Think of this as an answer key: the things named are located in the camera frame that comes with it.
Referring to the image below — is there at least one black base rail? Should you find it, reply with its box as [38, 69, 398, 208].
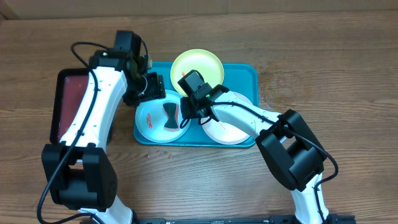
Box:
[132, 214, 356, 224]

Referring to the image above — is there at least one black red-lined tray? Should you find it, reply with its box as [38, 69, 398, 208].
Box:
[50, 68, 89, 144]

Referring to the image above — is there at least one teal plastic tray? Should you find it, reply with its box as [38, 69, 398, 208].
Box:
[151, 61, 259, 147]

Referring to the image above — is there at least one light blue plate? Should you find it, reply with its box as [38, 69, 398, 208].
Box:
[135, 90, 190, 144]

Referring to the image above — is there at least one green plate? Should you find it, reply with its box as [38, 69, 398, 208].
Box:
[170, 49, 224, 96]

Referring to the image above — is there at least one white plate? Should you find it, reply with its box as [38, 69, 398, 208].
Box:
[200, 90, 257, 146]

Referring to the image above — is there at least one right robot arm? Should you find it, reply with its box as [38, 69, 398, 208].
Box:
[178, 70, 329, 223]

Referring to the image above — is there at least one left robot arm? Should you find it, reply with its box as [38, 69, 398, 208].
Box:
[37, 30, 165, 223]

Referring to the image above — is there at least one red sponge with dark scourer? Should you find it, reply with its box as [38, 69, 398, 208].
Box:
[163, 102, 179, 131]

